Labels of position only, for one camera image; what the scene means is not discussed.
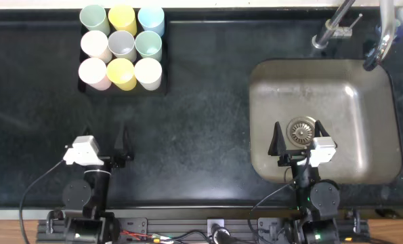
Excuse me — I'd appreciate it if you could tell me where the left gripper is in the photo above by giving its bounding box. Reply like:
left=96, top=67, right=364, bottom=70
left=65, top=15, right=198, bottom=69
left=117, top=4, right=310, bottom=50
left=82, top=121, right=135, bottom=169

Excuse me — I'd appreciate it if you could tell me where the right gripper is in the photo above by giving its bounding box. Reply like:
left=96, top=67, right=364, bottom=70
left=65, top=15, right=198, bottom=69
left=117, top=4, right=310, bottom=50
left=268, top=119, right=338, bottom=167

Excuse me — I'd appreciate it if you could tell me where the pink cup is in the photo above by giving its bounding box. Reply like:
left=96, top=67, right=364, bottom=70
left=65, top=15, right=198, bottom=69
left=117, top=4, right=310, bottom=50
left=78, top=57, right=112, bottom=92

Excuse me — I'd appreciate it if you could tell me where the yellow cup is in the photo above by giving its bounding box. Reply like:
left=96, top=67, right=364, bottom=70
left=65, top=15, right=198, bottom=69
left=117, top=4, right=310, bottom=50
left=106, top=58, right=137, bottom=92
left=107, top=4, right=137, bottom=37

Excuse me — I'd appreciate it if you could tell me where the white cup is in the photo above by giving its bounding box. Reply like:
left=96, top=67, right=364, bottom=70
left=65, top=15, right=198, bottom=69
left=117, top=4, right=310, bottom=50
left=133, top=57, right=163, bottom=92
left=80, top=30, right=113, bottom=64

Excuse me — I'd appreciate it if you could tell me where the steel sink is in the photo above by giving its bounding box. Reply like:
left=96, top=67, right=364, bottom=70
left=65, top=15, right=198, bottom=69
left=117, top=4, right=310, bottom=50
left=249, top=58, right=403, bottom=186

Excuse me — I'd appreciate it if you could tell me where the grey cup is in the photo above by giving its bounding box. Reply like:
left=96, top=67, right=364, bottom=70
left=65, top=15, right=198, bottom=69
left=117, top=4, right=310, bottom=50
left=107, top=30, right=137, bottom=63

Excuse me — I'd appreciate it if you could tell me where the green cup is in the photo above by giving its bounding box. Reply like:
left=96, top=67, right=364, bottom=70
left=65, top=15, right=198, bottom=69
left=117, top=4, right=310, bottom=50
left=79, top=4, right=110, bottom=36
left=134, top=30, right=163, bottom=62

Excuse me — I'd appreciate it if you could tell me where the blue cup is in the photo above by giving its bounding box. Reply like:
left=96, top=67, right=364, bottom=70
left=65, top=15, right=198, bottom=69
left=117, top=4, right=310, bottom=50
left=137, top=6, right=165, bottom=37

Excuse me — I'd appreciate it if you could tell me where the steel tap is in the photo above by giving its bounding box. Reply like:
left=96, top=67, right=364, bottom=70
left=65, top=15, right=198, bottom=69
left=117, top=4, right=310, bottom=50
left=311, top=0, right=400, bottom=72

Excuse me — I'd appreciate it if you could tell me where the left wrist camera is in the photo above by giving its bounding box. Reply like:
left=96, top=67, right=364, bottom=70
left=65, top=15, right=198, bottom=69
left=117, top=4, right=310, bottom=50
left=62, top=135, right=100, bottom=167

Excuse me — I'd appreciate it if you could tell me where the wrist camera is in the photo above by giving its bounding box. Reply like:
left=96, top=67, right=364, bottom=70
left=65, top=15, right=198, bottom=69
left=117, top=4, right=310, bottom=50
left=62, top=135, right=100, bottom=167
left=308, top=136, right=337, bottom=167

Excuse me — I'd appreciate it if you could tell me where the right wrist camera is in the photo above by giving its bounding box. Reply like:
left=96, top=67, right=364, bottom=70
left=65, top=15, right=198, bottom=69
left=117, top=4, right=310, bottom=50
left=308, top=136, right=337, bottom=167

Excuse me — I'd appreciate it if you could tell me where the black cable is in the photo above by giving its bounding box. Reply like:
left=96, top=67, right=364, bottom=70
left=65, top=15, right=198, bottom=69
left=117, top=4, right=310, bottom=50
left=247, top=162, right=310, bottom=244
left=19, top=159, right=66, bottom=244

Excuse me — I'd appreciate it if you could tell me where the mounting rail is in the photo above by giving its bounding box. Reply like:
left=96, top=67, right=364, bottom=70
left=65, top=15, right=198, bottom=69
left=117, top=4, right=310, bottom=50
left=37, top=216, right=371, bottom=244

